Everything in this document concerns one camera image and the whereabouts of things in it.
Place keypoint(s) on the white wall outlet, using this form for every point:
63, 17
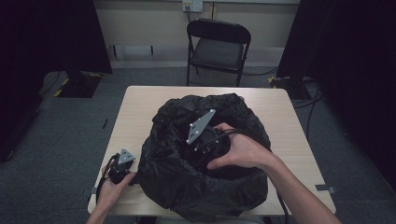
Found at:
192, 5

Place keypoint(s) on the black curtain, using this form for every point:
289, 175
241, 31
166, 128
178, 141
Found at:
351, 62
46, 40

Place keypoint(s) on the person's left hand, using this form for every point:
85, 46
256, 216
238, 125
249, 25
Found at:
110, 194

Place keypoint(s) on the person's right hand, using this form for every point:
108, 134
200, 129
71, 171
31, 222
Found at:
246, 152

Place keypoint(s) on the black floor tape mark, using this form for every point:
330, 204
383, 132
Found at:
105, 123

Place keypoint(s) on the grey tape strip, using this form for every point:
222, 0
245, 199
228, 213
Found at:
325, 188
94, 190

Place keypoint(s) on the black stand base striped tape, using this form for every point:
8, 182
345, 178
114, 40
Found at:
79, 85
288, 85

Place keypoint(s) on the black folding chair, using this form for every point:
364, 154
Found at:
218, 53

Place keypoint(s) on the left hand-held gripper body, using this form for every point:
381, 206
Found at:
120, 169

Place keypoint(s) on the black plastic trash bag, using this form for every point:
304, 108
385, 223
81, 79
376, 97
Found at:
168, 177

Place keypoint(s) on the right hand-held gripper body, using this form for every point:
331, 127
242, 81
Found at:
199, 127

